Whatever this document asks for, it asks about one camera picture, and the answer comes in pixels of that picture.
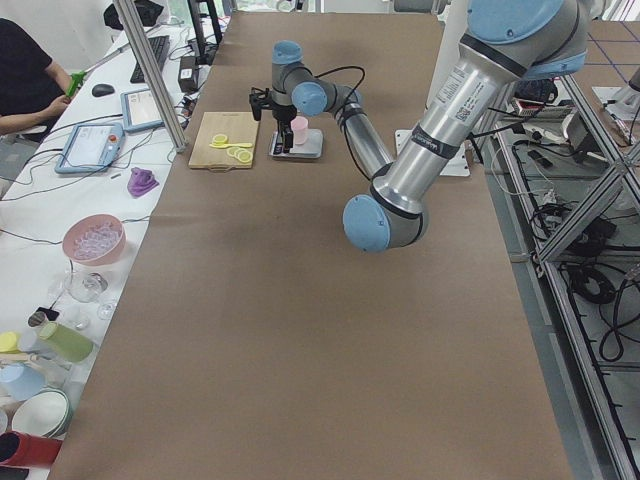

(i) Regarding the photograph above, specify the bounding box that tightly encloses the blue teach pendant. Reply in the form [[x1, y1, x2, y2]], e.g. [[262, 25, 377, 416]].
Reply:
[[120, 89, 164, 133], [54, 123, 125, 175]]

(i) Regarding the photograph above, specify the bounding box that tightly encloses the wooden cutting board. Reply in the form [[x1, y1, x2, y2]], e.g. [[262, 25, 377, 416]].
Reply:
[[188, 112, 259, 172]]

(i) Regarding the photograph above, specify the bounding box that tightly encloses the aluminium frame post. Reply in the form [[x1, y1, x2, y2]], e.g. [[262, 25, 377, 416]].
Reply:
[[113, 0, 187, 153]]

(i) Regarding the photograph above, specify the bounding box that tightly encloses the red cup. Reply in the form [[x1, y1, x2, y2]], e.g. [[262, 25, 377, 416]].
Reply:
[[1, 431, 63, 468]]

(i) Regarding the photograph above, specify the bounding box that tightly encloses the pink plastic cup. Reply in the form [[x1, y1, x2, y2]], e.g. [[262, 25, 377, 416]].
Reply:
[[291, 115, 309, 146]]

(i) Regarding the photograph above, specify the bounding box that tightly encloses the black keyboard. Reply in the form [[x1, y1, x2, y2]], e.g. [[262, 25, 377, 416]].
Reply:
[[129, 34, 172, 85]]

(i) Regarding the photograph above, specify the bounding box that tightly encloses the blue teach pendant far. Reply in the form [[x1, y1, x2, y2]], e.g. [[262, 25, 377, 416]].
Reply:
[[120, 89, 164, 133]]

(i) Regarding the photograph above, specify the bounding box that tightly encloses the light blue cup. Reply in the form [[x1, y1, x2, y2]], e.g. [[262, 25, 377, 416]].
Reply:
[[1, 363, 46, 401]]

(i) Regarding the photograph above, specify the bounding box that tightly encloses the seated person black shirt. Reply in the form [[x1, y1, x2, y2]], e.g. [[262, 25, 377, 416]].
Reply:
[[1, 18, 72, 142]]

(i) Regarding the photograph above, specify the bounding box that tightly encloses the black computer mouse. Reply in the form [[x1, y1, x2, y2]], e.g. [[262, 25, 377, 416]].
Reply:
[[91, 83, 115, 98]]

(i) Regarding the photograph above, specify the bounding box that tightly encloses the white green bowl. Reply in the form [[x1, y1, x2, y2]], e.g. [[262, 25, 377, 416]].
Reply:
[[11, 389, 72, 438]]

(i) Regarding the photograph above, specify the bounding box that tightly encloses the silver digital kitchen scale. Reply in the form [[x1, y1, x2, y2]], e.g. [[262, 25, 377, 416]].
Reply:
[[268, 129, 324, 161]]

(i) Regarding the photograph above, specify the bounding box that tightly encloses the blue teach pendant near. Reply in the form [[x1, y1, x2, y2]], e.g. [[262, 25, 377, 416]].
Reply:
[[54, 123, 125, 175]]

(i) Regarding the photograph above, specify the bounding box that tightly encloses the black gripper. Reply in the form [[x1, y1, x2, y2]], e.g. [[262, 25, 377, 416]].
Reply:
[[249, 87, 296, 153]]

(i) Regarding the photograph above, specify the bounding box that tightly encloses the purple cloth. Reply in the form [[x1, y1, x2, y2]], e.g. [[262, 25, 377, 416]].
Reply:
[[127, 167, 159, 198]]

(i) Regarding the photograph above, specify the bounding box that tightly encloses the green cup lying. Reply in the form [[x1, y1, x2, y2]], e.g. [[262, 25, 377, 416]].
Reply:
[[37, 322, 94, 363]]

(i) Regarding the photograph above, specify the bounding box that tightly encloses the clear wine glass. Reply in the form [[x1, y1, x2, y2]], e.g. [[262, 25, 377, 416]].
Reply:
[[65, 272, 108, 303]]

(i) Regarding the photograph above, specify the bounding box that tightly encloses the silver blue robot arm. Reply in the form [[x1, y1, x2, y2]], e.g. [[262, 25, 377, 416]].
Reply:
[[249, 1, 597, 252]]

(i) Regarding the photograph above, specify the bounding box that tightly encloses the pink bowl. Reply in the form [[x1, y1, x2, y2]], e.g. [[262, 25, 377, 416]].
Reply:
[[62, 214, 126, 266]]

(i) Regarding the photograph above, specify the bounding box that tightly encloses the yellow plastic knife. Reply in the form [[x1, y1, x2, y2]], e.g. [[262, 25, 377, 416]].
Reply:
[[209, 142, 253, 149]]

